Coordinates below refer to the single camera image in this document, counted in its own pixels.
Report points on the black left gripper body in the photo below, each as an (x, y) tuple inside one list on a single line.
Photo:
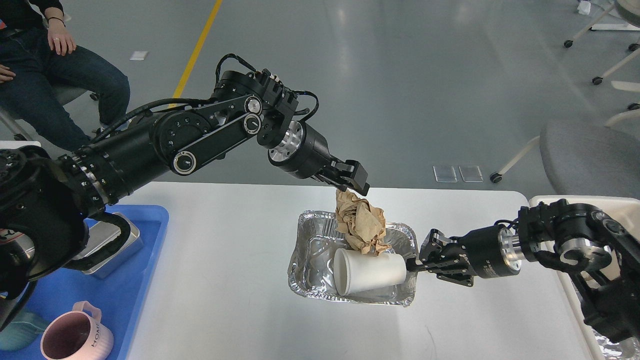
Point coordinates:
[(303, 152)]

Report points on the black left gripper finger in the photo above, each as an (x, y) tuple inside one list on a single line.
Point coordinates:
[(353, 172), (339, 183)]

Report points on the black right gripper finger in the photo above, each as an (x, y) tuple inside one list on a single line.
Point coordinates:
[(434, 267), (434, 250)]

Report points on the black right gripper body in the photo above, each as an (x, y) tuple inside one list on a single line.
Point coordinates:
[(489, 252)]

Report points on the brown paper ball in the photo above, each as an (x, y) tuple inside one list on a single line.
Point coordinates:
[(362, 224)]

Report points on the white paper cup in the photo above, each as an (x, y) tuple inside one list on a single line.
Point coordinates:
[(356, 272)]

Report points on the aluminium foil tray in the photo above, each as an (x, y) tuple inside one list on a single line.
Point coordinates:
[(310, 272)]

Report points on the pink ribbed mug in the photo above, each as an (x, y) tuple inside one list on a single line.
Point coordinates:
[(77, 335)]

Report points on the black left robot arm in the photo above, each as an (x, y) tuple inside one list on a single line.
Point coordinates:
[(55, 209)]

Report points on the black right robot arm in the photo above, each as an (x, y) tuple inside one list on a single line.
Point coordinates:
[(598, 254)]

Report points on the left floor outlet plate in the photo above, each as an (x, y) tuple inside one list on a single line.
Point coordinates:
[(445, 174)]

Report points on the floor outlet plate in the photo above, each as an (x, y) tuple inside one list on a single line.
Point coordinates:
[(471, 173), (445, 174)]

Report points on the right floor outlet plate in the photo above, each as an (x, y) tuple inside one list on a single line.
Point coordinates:
[(471, 173)]

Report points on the grey office chair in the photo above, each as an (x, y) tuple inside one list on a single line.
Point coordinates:
[(582, 159)]

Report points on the white plastic bin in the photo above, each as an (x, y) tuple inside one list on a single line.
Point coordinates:
[(624, 210)]

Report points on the white paper on floor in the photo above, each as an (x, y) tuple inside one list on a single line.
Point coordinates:
[(138, 55)]

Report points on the blue plastic tray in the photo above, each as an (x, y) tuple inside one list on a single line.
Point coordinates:
[(122, 293)]

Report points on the seated person in black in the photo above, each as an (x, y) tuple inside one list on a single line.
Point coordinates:
[(37, 47)]

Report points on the white side table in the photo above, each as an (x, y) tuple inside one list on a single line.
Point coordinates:
[(16, 144)]

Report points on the teal mug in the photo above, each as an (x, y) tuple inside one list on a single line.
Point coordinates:
[(22, 331)]

